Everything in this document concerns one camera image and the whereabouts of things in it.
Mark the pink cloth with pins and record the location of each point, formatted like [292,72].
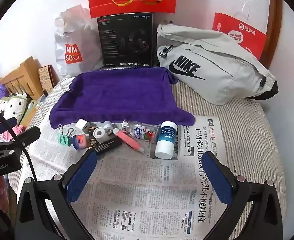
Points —
[1,135]

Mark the purple towel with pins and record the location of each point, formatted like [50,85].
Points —
[116,97]

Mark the brown patterned box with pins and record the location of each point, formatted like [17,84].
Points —
[46,77]

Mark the white charger plug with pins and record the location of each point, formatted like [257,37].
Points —
[82,125]

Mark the white bottle teal label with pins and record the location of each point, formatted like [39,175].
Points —
[165,140]

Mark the grey waist bag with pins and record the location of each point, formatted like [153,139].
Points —
[212,80]

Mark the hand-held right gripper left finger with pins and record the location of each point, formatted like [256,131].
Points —
[83,175]

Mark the blue and pink jar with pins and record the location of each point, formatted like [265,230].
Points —
[80,142]

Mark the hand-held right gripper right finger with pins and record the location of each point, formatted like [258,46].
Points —
[218,177]

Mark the green binder clip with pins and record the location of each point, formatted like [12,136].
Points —
[64,137]

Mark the newspaper sheet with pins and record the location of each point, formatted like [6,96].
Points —
[142,180]

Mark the red and white paper bag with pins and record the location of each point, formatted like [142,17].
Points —
[237,25]

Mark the wooden headboard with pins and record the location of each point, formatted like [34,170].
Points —
[24,75]

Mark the white plastic shopping bag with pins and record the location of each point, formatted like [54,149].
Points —
[71,35]

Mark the white dotted plush toy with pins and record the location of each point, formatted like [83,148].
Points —
[13,107]

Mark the black headphone box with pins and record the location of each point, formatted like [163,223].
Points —
[116,42]

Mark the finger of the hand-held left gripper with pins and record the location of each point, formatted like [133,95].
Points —
[29,133]
[8,127]

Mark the wooden door frame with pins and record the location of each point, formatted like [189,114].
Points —
[274,30]

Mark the clear candy bottle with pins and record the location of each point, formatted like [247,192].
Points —
[142,131]

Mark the pink pen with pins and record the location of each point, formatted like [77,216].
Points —
[130,141]

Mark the black box gold print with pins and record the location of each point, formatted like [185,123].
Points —
[109,146]

